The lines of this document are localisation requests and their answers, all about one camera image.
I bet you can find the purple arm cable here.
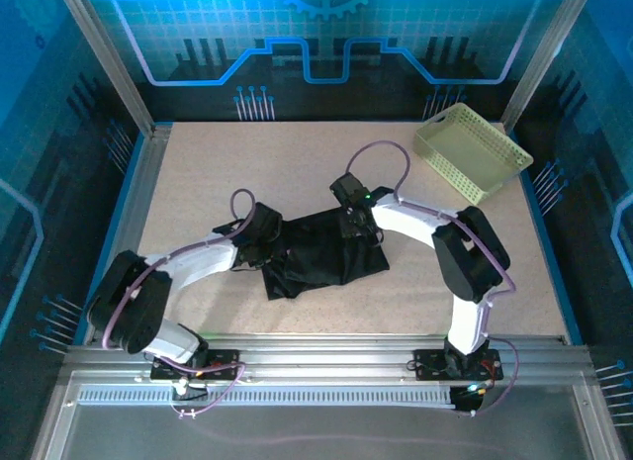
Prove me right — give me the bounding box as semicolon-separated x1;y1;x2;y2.
101;187;247;420
345;139;520;416

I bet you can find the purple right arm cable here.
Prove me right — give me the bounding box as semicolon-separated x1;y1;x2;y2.
345;139;520;416

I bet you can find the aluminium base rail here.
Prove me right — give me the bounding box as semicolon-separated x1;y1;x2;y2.
63;333;597;382

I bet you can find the pale green plastic basket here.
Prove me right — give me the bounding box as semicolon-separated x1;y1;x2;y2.
412;102;535;207

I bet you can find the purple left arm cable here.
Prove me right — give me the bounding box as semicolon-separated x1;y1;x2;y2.
101;187;247;420

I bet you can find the white slotted cable duct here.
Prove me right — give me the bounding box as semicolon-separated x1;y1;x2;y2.
78;384;456;408

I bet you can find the aluminium frame post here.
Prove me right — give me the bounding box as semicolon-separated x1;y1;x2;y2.
53;0;159;135
501;0;594;133

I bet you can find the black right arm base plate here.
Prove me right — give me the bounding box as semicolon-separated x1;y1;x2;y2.
413;348;503;382

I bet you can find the black t-shirt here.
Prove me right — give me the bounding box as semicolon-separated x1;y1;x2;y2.
260;207;391;302

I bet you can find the aluminium table side rail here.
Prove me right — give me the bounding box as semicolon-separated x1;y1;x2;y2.
86;123;172;345

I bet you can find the blue table side trim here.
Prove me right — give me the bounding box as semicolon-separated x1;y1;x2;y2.
508;128;586;346
73;133;149;345

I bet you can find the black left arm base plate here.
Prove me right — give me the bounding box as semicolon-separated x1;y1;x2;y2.
150;348;242;382

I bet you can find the grey metal platform panel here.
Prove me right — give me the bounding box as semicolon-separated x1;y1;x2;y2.
48;380;612;460

